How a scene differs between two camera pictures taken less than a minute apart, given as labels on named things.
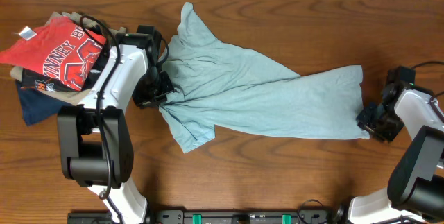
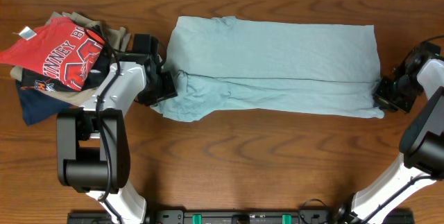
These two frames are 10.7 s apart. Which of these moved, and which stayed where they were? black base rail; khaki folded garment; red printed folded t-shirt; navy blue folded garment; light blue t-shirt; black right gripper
Moved: light blue t-shirt; black right gripper
Stayed: khaki folded garment; red printed folded t-shirt; black base rail; navy blue folded garment
